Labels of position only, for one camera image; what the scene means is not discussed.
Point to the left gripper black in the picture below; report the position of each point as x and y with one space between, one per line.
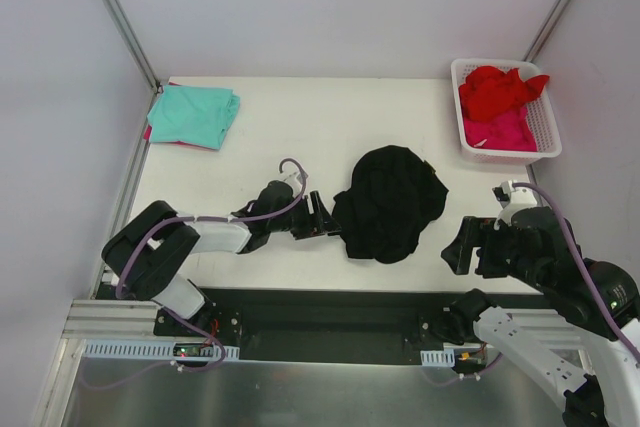
310 215

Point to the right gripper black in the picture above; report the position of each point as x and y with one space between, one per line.
480 251

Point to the black t-shirt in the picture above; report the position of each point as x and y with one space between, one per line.
394 195

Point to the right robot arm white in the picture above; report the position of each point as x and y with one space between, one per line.
583 349

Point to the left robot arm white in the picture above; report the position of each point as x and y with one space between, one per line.
148 253

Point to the magenta t-shirt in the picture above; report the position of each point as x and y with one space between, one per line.
508 131

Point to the white plastic basket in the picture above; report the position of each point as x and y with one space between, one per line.
540 116

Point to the red t-shirt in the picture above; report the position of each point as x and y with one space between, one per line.
488 92

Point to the folded teal t-shirt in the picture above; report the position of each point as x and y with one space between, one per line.
229 104

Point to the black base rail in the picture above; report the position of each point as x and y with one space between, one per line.
343 327

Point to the right aluminium frame post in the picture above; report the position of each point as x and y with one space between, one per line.
546 30

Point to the aluminium frame post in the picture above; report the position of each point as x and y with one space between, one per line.
546 30
123 26

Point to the left aluminium frame post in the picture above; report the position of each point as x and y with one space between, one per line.
123 26

